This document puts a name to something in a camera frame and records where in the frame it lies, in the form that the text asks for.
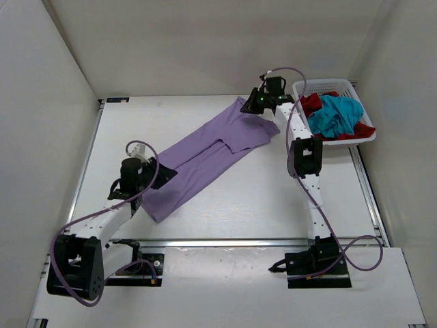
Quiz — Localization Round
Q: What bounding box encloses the teal t-shirt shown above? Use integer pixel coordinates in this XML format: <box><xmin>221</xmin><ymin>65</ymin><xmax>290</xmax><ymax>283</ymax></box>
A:
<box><xmin>307</xmin><ymin>95</ymin><xmax>364</xmax><ymax>139</ymax></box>

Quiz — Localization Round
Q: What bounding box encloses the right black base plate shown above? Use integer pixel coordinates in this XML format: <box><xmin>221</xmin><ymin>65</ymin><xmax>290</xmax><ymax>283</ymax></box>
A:
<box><xmin>285</xmin><ymin>251</ymin><xmax>352</xmax><ymax>289</ymax></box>

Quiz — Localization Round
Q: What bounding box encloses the purple cable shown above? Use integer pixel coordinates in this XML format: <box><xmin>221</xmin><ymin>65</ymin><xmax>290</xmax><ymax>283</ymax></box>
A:
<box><xmin>49</xmin><ymin>139</ymin><xmax>161</xmax><ymax>307</ymax></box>
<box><xmin>259</xmin><ymin>66</ymin><xmax>384</xmax><ymax>273</ymax></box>

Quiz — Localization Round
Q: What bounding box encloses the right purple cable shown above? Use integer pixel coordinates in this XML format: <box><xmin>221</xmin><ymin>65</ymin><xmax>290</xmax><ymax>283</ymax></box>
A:
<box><xmin>259</xmin><ymin>66</ymin><xmax>384</xmax><ymax>273</ymax></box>

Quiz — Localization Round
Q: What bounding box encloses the white plastic basket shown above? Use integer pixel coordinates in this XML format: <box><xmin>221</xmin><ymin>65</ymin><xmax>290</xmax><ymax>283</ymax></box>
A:
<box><xmin>292</xmin><ymin>79</ymin><xmax>376</xmax><ymax>147</ymax></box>

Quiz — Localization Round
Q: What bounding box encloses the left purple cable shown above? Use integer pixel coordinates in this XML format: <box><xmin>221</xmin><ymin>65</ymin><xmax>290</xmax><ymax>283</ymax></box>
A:
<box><xmin>49</xmin><ymin>139</ymin><xmax>161</xmax><ymax>307</ymax></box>

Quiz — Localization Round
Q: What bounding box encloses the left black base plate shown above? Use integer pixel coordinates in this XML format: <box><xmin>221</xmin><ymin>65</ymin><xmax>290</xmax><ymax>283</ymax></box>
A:
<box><xmin>106</xmin><ymin>247</ymin><xmax>165</xmax><ymax>287</ymax></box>

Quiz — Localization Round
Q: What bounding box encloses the purple t-shirt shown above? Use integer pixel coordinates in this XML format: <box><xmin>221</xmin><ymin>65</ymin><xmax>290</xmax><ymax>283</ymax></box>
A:
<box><xmin>142</xmin><ymin>97</ymin><xmax>280</xmax><ymax>223</ymax></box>

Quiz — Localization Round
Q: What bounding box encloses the dark label sticker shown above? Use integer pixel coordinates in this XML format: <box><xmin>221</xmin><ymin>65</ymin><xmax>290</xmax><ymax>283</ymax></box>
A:
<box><xmin>106</xmin><ymin>97</ymin><xmax>130</xmax><ymax>103</ymax></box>

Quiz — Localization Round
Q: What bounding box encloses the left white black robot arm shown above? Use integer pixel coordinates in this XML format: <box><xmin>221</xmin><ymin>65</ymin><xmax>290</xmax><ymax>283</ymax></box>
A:
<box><xmin>46</xmin><ymin>157</ymin><xmax>178</xmax><ymax>307</ymax></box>

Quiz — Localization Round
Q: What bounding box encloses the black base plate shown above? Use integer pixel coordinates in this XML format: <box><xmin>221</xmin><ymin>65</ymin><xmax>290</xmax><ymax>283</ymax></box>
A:
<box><xmin>106</xmin><ymin>247</ymin><xmax>165</xmax><ymax>287</ymax></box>
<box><xmin>285</xmin><ymin>251</ymin><xmax>352</xmax><ymax>289</ymax></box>

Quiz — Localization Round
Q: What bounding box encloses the red t-shirt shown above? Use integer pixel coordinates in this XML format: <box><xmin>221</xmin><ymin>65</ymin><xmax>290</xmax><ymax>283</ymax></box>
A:
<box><xmin>300</xmin><ymin>92</ymin><xmax>376</xmax><ymax>141</ymax></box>

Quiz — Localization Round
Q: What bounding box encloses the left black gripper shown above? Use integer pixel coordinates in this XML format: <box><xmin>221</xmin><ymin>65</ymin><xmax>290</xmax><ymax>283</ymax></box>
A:
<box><xmin>137</xmin><ymin>156</ymin><xmax>178</xmax><ymax>193</ymax></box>

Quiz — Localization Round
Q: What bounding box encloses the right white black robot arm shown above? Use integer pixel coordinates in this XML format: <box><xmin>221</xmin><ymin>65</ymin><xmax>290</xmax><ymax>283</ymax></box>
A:
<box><xmin>241</xmin><ymin>75</ymin><xmax>341</xmax><ymax>280</ymax></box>

